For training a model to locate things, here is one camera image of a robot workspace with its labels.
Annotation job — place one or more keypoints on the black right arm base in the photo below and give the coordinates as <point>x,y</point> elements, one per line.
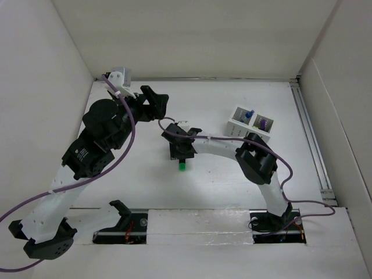
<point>268,228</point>

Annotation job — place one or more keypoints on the green cap highlighter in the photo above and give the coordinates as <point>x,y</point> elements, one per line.
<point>182,165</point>

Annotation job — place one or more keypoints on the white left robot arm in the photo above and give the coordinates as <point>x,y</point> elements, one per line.
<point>46,230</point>

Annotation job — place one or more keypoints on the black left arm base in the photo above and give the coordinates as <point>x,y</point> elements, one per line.
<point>131,229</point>

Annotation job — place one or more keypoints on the white desk organizer box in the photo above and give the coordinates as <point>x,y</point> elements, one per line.
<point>237,128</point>

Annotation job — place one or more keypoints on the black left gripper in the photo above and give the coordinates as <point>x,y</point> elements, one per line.
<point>156,102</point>

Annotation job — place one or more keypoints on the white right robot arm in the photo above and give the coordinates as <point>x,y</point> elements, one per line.
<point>255,158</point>

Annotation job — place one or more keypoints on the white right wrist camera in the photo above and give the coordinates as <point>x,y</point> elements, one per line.
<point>184,125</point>

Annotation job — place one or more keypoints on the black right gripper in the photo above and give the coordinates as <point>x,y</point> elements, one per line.
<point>175,153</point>

